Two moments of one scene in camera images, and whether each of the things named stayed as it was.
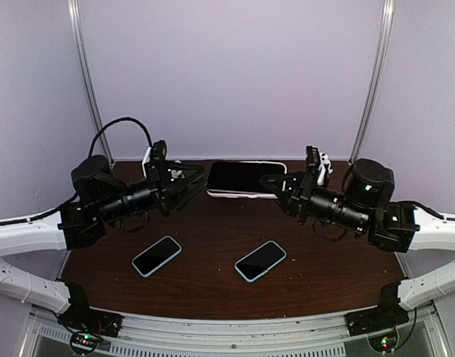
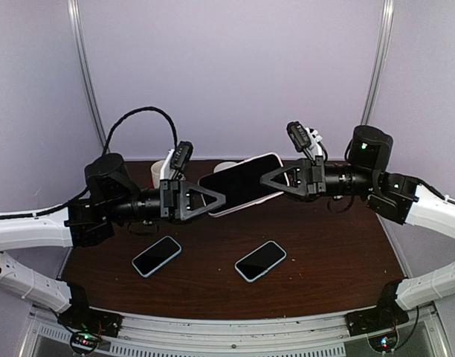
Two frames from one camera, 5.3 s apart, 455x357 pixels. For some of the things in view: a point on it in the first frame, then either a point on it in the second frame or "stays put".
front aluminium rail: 191,335 stays put
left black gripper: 164,186 to 175,199
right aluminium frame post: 380,59 stays put
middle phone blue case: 268,255 stays put
